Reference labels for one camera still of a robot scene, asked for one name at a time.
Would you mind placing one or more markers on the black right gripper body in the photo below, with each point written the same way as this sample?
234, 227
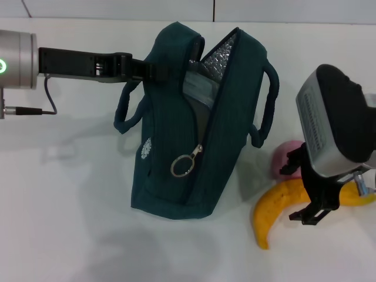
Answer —
323, 191

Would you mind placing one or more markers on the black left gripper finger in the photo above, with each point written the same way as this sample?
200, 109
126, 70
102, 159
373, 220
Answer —
152, 73

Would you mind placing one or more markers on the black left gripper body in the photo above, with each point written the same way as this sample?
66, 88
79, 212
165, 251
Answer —
73, 64

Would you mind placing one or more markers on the clear blue-rimmed lunch box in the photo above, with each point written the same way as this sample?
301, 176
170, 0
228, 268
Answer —
199, 88

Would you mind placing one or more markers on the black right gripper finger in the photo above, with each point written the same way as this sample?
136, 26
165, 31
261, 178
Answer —
311, 216
295, 164

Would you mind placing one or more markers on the dark teal fabric lunch bag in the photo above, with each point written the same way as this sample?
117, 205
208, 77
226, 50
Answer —
170, 191

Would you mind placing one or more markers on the yellow banana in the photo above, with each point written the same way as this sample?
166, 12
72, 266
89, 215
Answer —
270, 211

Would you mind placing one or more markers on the pink peach toy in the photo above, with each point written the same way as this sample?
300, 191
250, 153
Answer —
280, 155

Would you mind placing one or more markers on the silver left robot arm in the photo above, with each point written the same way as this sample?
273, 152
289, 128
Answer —
17, 58

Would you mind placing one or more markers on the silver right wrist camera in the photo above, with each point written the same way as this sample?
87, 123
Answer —
335, 117

